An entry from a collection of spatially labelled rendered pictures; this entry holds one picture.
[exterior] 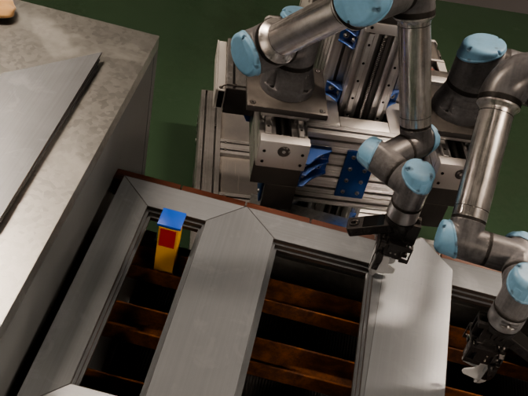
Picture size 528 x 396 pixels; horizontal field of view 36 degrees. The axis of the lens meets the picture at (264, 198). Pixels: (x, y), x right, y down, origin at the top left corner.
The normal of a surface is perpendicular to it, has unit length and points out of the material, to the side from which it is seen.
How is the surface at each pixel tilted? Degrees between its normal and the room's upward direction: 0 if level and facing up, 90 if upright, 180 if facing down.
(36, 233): 0
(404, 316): 0
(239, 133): 0
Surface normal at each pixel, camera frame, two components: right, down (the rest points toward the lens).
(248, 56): -0.80, 0.37
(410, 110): -0.44, 0.44
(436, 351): 0.18, -0.72
